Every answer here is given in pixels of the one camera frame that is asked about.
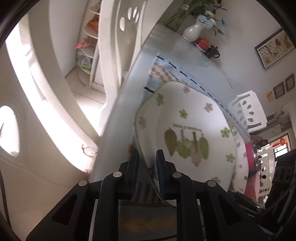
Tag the white dining chair near left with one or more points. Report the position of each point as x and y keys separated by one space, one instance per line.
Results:
x=47 y=143

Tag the white dining chair far right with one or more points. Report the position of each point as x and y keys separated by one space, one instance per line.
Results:
x=248 y=110

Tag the white ribbed flower vase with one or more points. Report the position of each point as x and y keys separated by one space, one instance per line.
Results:
x=191 y=33

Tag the dark brown mug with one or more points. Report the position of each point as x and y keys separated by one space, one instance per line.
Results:
x=212 y=52

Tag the pink floral plate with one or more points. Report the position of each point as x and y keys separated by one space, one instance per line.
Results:
x=253 y=180

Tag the white corner shelf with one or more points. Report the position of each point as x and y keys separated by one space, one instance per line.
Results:
x=87 y=56

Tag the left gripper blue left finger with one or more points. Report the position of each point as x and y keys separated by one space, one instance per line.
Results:
x=131 y=175

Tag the small framed picture upper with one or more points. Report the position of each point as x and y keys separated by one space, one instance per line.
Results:
x=290 y=82

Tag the white floral square plate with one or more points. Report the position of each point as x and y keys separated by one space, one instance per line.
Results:
x=191 y=130

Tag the red lidded teacup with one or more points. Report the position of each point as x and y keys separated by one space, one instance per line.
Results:
x=202 y=44

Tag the small framed picture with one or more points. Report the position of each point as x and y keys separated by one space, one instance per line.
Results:
x=279 y=90
x=290 y=82

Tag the patterned blue table runner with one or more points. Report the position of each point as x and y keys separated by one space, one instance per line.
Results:
x=164 y=70

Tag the white dining chair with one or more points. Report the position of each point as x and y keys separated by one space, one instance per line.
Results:
x=47 y=143
x=123 y=28
x=248 y=110

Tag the large framed wall picture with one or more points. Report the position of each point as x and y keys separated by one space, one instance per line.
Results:
x=274 y=48

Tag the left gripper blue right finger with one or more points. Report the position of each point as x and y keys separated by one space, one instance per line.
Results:
x=163 y=175

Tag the stainless steel bowl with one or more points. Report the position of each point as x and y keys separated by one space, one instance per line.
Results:
x=256 y=163

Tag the small framed picture lower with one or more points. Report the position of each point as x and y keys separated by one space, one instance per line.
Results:
x=279 y=90

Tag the white dining chair far left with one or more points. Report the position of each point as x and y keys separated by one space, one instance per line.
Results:
x=123 y=28

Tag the glass vase with greenery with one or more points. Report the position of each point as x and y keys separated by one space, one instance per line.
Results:
x=187 y=8

